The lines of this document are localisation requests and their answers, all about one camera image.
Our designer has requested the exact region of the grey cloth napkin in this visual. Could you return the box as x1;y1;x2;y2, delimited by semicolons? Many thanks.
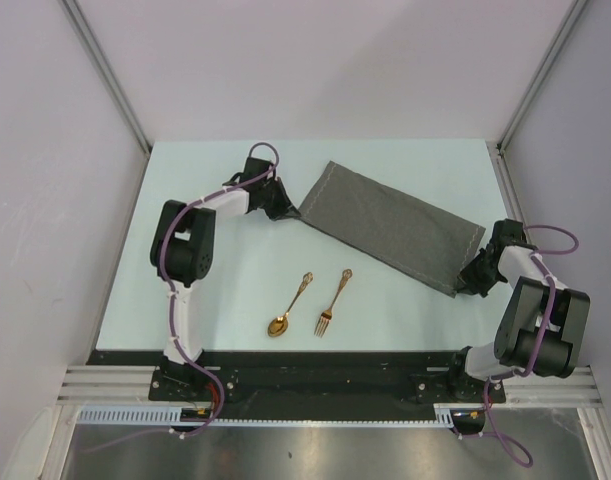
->
299;161;485;297

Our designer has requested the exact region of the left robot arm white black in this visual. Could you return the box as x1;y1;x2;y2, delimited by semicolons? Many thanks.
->
150;154;299;400

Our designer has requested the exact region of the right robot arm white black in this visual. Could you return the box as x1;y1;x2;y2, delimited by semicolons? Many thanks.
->
446;219;590;401

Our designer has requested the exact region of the gold fork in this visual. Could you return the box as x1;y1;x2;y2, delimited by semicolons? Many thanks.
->
314;269;353;338

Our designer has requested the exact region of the gold spoon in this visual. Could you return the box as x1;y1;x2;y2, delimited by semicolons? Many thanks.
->
267;272;314;338

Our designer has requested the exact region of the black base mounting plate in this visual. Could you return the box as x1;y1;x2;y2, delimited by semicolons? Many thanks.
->
88;350;506;422

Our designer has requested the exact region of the right aluminium side rail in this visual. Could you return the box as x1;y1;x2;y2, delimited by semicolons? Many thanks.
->
487;142;528;225

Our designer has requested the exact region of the white slotted cable duct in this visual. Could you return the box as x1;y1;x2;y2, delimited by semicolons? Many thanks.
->
77;403;486;430

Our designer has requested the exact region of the front aluminium frame rail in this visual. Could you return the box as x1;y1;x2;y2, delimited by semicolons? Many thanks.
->
57;366;603;409

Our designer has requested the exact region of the left aluminium frame post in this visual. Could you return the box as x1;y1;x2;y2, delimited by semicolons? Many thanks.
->
58;0;153;158

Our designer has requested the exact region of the aluminium frame post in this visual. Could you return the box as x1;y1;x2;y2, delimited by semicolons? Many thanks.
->
496;0;592;155
58;0;153;158

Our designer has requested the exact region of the right aluminium frame post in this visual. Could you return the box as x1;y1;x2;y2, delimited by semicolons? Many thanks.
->
496;0;592;155

